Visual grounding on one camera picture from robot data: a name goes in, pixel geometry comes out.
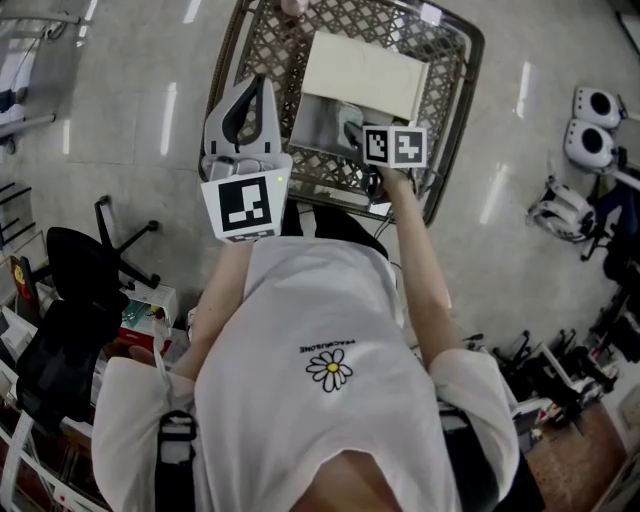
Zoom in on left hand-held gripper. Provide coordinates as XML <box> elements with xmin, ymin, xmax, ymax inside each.
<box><xmin>198</xmin><ymin>74</ymin><xmax>294</xmax><ymax>245</ymax></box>

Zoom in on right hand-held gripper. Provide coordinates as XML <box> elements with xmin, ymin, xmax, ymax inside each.
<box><xmin>344</xmin><ymin>122</ymin><xmax>429</xmax><ymax>206</ymax></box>

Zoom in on pale green box of bandages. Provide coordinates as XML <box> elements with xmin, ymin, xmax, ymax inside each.
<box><xmin>335</xmin><ymin>101</ymin><xmax>369</xmax><ymax>132</ymax></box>

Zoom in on white box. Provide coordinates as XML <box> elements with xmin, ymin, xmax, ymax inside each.
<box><xmin>288</xmin><ymin>30</ymin><xmax>431</xmax><ymax>157</ymax></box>

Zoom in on person's right forearm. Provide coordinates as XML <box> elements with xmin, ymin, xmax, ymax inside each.
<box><xmin>383</xmin><ymin>168</ymin><xmax>464</xmax><ymax>372</ymax></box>

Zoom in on person's left forearm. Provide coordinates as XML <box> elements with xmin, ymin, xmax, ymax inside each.
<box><xmin>172</xmin><ymin>238</ymin><xmax>254</xmax><ymax>384</ymax></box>

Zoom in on brown wicker table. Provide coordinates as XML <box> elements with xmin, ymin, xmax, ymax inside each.
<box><xmin>204</xmin><ymin>0</ymin><xmax>487</xmax><ymax>227</ymax></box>

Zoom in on black trousers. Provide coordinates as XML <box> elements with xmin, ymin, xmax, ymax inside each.
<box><xmin>283</xmin><ymin>199</ymin><xmax>392</xmax><ymax>262</ymax></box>

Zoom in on white and black gripper device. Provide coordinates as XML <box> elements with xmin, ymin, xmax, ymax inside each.
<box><xmin>526</xmin><ymin>174</ymin><xmax>599</xmax><ymax>245</ymax></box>

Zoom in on white and red carton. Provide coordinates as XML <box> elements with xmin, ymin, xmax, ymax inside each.
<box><xmin>117</xmin><ymin>283</ymin><xmax>177</xmax><ymax>357</ymax></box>

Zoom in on white round device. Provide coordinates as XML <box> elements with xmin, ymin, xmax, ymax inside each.
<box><xmin>571</xmin><ymin>85</ymin><xmax>627</xmax><ymax>129</ymax></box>
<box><xmin>563</xmin><ymin>118</ymin><xmax>620</xmax><ymax>174</ymax></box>

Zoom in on dark blue bag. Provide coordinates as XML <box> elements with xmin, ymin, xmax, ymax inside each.
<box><xmin>593</xmin><ymin>182</ymin><xmax>640</xmax><ymax>301</ymax></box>

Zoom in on black office chair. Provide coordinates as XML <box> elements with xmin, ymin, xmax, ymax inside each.
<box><xmin>14</xmin><ymin>194</ymin><xmax>163</xmax><ymax>437</ymax></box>

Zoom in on white flower print T-shirt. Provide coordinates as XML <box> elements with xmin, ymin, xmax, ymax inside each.
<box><xmin>91</xmin><ymin>233</ymin><xmax>522</xmax><ymax>512</ymax></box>

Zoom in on pile of black equipment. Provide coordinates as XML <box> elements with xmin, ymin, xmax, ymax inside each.
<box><xmin>492</xmin><ymin>327</ymin><xmax>621</xmax><ymax>429</ymax></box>

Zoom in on brown floor mat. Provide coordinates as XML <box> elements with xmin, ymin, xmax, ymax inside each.
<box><xmin>522</xmin><ymin>399</ymin><xmax>629</xmax><ymax>512</ymax></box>

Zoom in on thin black cable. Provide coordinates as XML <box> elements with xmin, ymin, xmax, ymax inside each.
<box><xmin>372</xmin><ymin>202</ymin><xmax>407</xmax><ymax>241</ymax></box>

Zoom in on grey metal frame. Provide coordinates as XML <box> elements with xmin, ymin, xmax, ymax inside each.
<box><xmin>0</xmin><ymin>12</ymin><xmax>82</xmax><ymax>151</ymax></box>

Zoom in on black shoulder strap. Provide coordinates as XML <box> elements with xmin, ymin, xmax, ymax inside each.
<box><xmin>437</xmin><ymin>403</ymin><xmax>484</xmax><ymax>454</ymax></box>
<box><xmin>153</xmin><ymin>408</ymin><xmax>199</xmax><ymax>512</ymax></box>

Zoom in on white shelf frame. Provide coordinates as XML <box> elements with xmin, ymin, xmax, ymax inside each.
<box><xmin>0</xmin><ymin>304</ymin><xmax>109</xmax><ymax>512</ymax></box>

